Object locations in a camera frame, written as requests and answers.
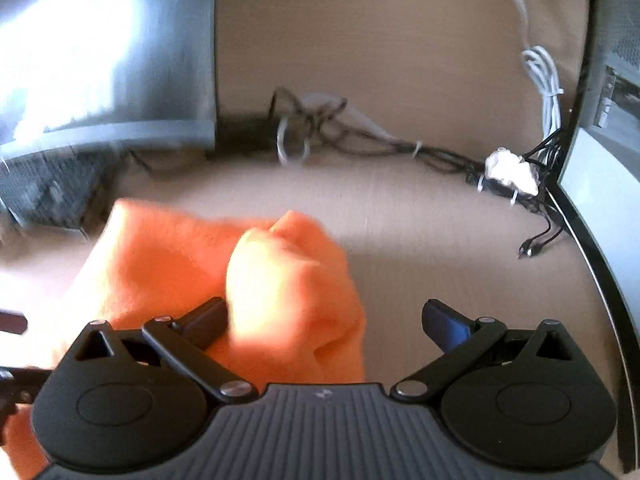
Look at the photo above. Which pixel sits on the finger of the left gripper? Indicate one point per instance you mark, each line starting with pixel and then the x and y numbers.
pixel 12 322
pixel 21 385

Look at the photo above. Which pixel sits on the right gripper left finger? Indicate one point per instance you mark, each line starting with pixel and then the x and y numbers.
pixel 182 342

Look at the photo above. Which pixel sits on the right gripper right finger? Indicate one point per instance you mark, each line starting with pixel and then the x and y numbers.
pixel 463 343

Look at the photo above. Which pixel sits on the orange pumpkin costume garment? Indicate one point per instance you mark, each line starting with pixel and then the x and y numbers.
pixel 294 312

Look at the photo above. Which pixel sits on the black mechanical keyboard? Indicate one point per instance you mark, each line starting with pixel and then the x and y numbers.
pixel 68 192

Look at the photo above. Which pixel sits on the white crumpled tissue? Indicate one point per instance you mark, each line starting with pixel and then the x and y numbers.
pixel 513 171

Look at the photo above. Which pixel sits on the white computer tower case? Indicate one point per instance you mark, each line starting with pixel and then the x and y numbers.
pixel 597 189

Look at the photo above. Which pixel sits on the black curved monitor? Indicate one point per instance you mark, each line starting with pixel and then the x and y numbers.
pixel 92 73

